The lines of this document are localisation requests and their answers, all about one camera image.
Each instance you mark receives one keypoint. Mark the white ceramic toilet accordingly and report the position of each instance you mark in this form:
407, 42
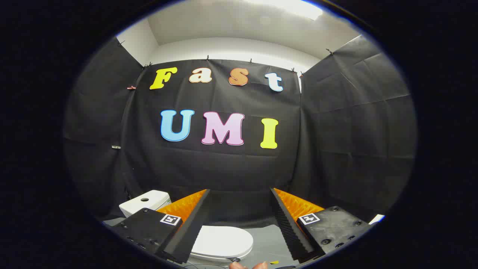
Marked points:
149, 201

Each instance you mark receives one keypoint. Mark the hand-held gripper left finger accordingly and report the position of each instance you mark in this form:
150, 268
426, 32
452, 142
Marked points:
194, 228

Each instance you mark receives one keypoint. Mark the black backdrop cloth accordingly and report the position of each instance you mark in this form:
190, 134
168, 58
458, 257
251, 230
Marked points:
224, 168

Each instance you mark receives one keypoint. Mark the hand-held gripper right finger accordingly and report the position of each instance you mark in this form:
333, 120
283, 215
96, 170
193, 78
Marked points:
289, 231

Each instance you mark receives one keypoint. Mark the white toilet lid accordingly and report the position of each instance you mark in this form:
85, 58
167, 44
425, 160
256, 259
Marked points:
224, 241

